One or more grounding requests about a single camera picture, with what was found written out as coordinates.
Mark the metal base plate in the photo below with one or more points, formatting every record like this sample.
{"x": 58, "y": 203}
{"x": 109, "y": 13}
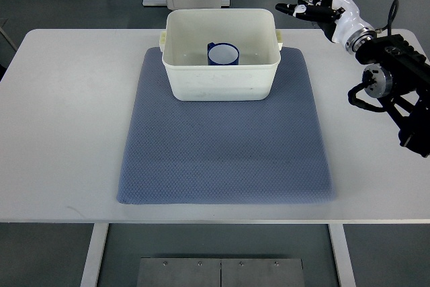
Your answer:
{"x": 220, "y": 272}

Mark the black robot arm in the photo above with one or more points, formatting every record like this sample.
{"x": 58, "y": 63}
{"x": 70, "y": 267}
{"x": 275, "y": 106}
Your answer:
{"x": 395, "y": 81}

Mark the right white table leg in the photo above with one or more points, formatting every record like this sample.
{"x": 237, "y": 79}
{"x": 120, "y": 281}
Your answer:
{"x": 341, "y": 255}

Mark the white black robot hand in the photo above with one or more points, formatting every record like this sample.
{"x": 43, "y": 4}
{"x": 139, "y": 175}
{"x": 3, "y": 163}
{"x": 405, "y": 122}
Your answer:
{"x": 339, "y": 19}

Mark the blue enamel mug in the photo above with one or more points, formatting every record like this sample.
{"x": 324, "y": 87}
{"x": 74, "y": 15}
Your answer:
{"x": 222, "y": 54}

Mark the white table leg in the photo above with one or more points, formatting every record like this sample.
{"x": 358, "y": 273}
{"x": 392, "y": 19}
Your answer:
{"x": 341, "y": 255}
{"x": 94, "y": 257}

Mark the white plastic box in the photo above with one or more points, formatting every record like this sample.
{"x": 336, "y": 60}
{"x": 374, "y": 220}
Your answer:
{"x": 184, "y": 47}

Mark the left white table leg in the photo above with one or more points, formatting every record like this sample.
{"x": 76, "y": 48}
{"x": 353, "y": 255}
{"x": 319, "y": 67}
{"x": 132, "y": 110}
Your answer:
{"x": 94, "y": 257}

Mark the blue textured mat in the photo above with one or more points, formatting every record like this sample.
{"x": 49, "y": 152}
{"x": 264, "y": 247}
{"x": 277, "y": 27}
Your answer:
{"x": 229, "y": 152}

